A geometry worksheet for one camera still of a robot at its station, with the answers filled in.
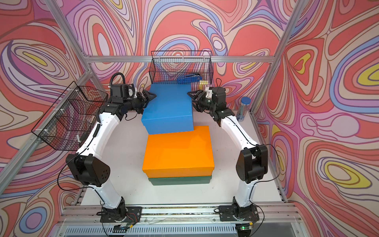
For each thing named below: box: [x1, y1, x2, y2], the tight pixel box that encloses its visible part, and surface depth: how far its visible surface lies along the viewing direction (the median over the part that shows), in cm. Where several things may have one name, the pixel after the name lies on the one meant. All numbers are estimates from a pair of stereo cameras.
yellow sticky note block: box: [199, 79, 209, 90], surface depth 86 cm
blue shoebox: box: [141, 82, 194, 135], surface depth 75 cm
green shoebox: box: [148, 175, 212, 186], surface depth 78 cm
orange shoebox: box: [142, 125, 215, 179], surface depth 75 cm
